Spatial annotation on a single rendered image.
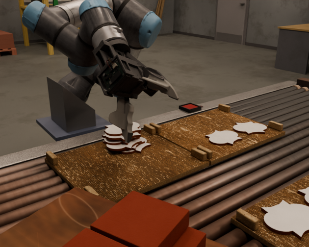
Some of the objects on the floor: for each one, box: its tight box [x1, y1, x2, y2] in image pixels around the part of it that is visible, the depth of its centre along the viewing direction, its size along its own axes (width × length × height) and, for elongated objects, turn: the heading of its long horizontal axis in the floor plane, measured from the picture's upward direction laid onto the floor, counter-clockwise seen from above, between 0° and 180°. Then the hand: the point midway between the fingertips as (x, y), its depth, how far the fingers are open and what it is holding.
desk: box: [275, 23, 309, 74], centre depth 662 cm, size 71×137×76 cm, turn 125°
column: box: [36, 113, 113, 142], centre depth 180 cm, size 38×38×87 cm
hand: (154, 123), depth 71 cm, fingers open, 14 cm apart
